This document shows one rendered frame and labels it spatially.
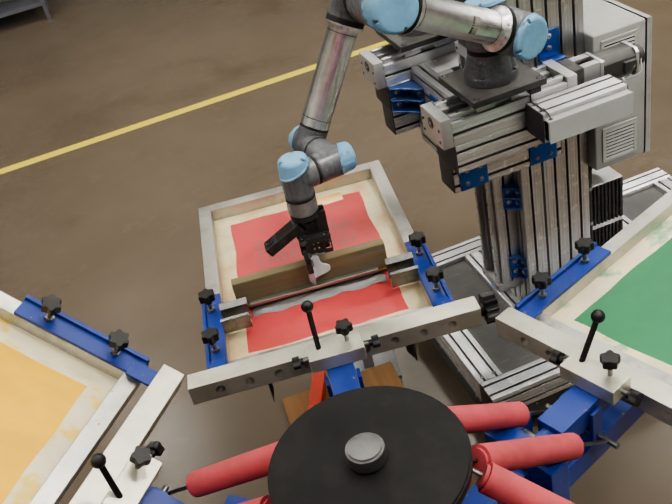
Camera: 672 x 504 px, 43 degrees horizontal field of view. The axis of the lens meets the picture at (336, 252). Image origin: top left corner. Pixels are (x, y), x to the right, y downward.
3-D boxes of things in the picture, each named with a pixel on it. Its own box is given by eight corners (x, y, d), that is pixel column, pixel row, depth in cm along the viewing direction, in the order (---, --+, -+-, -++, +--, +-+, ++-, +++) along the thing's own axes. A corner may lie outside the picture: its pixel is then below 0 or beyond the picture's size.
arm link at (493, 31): (523, 7, 223) (349, -35, 194) (561, 20, 211) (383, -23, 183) (508, 52, 227) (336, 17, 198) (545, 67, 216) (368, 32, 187)
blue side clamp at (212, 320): (207, 315, 226) (200, 295, 222) (225, 310, 226) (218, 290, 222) (214, 391, 202) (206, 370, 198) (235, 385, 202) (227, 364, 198)
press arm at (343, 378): (326, 368, 193) (322, 352, 190) (352, 361, 193) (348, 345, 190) (340, 422, 179) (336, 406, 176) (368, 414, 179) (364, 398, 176)
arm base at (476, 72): (501, 59, 243) (498, 27, 237) (528, 77, 231) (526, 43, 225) (454, 76, 241) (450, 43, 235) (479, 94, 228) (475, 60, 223)
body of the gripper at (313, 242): (334, 253, 213) (326, 214, 207) (301, 262, 213) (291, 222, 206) (329, 237, 220) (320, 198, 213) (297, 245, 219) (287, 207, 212)
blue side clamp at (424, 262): (407, 260, 228) (403, 239, 224) (425, 255, 229) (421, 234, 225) (438, 329, 204) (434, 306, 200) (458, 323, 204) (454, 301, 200)
